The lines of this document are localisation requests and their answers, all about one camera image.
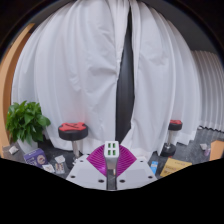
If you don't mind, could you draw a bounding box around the purple carton box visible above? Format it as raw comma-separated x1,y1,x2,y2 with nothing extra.
22,147,48,168

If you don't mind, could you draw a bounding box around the flat white box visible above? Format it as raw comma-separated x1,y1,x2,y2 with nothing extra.
8,145,20,156

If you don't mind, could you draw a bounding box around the black stool red top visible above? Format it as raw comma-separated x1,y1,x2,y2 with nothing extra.
57,121,89,161
159,119,184,158

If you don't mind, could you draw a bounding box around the white charger block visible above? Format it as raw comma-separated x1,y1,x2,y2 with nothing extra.
103,140,120,178

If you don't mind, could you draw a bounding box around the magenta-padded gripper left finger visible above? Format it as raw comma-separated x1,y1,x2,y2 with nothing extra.
65,143,109,191

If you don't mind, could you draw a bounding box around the green potted plant white pot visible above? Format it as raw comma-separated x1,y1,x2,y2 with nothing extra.
4,100,52,154

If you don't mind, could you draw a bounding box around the white curtain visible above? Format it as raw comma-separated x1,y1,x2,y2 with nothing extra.
128,0,224,158
11,0,131,158

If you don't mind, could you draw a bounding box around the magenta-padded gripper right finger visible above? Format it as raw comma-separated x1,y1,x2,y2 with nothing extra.
114,143,158,191

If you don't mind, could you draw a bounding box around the white sachet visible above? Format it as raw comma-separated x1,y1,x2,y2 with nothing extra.
41,163,56,174

